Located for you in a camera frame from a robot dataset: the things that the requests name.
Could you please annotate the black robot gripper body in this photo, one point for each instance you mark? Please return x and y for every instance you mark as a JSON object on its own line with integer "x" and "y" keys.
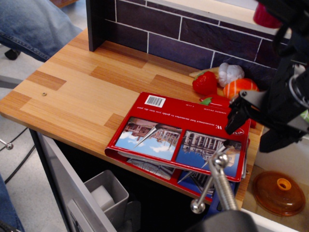
{"x": 283, "y": 102}

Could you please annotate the magenta cup on shelf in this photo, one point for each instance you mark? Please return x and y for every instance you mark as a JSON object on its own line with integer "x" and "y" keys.
{"x": 263, "y": 18}

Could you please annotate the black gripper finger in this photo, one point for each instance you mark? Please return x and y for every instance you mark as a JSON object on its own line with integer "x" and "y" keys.
{"x": 275, "y": 139}
{"x": 237, "y": 117}

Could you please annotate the grey plastic bin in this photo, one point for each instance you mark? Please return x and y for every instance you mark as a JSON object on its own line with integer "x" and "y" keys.
{"x": 116, "y": 213}

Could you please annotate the grey open cabinet door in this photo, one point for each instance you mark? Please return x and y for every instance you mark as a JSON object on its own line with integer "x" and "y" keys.
{"x": 78, "y": 208}

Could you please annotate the light wooden shelf board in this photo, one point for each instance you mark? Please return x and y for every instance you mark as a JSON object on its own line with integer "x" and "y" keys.
{"x": 231, "y": 17}

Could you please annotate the black chair caster wheel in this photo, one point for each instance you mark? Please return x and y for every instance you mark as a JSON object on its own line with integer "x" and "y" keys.
{"x": 12, "y": 54}

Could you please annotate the orange salmon sushi toy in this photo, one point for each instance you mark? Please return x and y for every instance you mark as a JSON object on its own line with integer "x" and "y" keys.
{"x": 232, "y": 89}

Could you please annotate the blue jeans leg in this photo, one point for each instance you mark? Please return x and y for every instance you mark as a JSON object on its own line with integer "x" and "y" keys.
{"x": 35, "y": 27}

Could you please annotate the red toy chili pepper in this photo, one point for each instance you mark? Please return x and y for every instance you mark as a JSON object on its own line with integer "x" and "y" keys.
{"x": 215, "y": 100}

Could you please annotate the red spiral-bound guide book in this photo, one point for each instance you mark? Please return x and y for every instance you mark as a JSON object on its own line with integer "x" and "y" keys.
{"x": 173, "y": 140}

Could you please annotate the orange transparent pot lid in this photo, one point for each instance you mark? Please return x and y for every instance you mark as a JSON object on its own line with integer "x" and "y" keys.
{"x": 278, "y": 194}

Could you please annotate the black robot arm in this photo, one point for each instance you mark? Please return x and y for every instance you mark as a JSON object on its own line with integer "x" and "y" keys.
{"x": 292, "y": 39}

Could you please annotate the white block in bin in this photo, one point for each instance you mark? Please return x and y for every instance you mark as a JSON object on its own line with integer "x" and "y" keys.
{"x": 103, "y": 198}

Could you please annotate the green toy cabbage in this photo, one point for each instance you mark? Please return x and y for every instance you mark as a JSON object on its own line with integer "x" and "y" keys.
{"x": 305, "y": 115}

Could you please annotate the white toy garlic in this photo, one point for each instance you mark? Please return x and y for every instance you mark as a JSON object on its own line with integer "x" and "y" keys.
{"x": 229, "y": 73}

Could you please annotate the metal clamp screw handle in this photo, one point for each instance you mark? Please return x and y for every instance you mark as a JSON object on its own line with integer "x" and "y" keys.
{"x": 217, "y": 164}

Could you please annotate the red toy strawberry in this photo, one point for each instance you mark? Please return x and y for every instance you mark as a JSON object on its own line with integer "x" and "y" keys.
{"x": 205, "y": 84}

